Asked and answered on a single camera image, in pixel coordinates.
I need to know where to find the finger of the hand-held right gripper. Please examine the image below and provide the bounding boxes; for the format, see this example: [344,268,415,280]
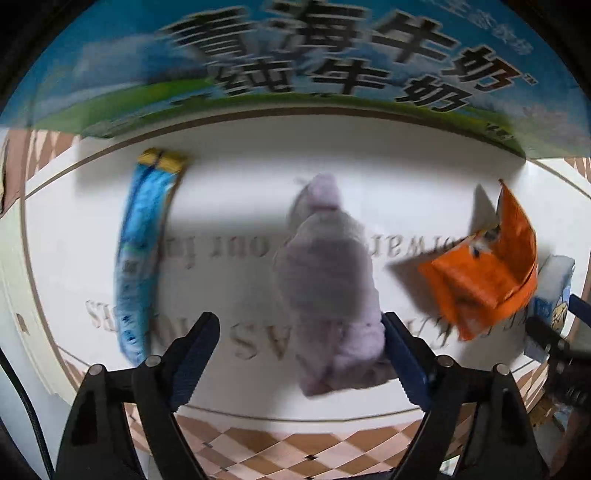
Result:
[569,294,591,326]
[525,316,591,408]

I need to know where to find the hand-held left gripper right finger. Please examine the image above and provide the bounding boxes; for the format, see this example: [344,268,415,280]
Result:
[381,312,551,480]

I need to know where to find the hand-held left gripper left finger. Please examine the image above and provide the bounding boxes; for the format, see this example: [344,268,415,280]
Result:
[54,312,221,480]

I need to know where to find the white and blue tissue pack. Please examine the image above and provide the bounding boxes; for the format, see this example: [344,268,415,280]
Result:
[525,255,576,359]

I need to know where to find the purple plush toy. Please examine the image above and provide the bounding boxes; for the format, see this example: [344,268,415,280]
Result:
[271,174,393,397]

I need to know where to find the orange snack packet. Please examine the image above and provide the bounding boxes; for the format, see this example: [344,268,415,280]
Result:
[418,180,539,341]

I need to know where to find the long blue snack packet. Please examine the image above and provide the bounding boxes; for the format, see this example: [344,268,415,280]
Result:
[113,148,188,365]

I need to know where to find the blue and green printed carton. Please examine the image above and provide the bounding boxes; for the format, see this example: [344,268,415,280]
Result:
[0,0,591,160]

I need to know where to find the black cable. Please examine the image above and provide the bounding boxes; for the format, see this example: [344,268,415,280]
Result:
[0,349,54,480]

